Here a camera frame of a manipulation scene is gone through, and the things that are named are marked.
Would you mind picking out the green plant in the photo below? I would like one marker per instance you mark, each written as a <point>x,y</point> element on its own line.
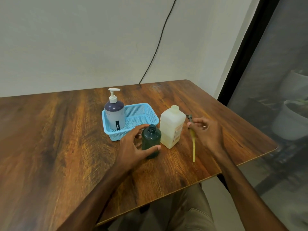
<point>302,102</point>

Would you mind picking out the person's left hand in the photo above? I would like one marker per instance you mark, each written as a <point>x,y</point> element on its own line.
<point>131,149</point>

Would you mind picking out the person's right hand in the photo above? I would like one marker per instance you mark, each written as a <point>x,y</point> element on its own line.
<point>210,137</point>

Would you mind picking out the white plant pot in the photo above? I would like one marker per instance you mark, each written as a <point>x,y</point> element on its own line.
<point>292,86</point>
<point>286,125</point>

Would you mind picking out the blue plastic basket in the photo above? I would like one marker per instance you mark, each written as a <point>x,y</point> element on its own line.
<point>140,115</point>

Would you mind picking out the small purple and white bottle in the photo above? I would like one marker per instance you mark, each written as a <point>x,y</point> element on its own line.
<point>115,116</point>

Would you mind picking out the small dark green bottle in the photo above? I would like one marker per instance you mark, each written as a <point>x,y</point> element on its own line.
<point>150,140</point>

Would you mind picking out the person's right forearm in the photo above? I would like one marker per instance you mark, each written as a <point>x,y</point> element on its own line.
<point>247,197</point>

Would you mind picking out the large translucent bottle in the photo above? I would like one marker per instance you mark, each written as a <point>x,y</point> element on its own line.
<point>170,127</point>

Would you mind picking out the dark green pump head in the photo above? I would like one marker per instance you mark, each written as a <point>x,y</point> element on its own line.
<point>193,146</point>

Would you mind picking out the short white pump head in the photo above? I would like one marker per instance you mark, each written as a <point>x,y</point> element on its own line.
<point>113,97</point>

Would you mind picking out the person's left forearm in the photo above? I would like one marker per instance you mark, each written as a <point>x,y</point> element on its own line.
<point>93,202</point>

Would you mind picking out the person's beige trousers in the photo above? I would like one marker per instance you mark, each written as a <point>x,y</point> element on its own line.
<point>178,211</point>

